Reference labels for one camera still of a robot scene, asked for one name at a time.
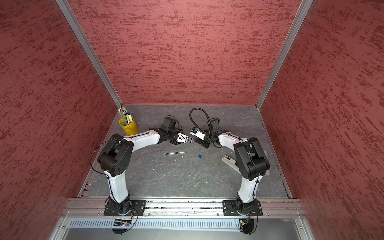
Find clear test tube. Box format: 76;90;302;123
164;152;187;156

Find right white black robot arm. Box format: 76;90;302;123
195;119;270;215

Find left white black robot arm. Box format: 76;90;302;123
97;116;192;216

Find white black stapler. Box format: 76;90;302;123
222;155;240;174

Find yellow pen cup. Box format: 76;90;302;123
119;118;139;136

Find pens in cup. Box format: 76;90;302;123
119;107;133;126

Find right base wiring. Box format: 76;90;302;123
238;212;259;235

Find base wiring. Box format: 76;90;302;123
238;212;259;235
110;206;140;235

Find left base wiring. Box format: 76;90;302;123
110;206;140;235

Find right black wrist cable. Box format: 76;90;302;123
188;107;223;148

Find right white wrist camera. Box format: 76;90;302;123
191;127;207;141

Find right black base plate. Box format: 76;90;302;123
222;199;263;217

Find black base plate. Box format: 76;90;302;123
222;199;263;217
104;199;147;217

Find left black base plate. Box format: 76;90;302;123
104;199;147;217

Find white slotted cable duct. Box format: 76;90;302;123
68;218;241;232

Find aluminium front rail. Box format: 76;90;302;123
61;197;307;219

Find right aluminium corner post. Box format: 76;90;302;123
256;0;313;112

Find aluminium corner post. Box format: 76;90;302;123
56;0;123;109
256;0;313;112

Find left aluminium corner post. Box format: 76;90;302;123
56;0;123;109

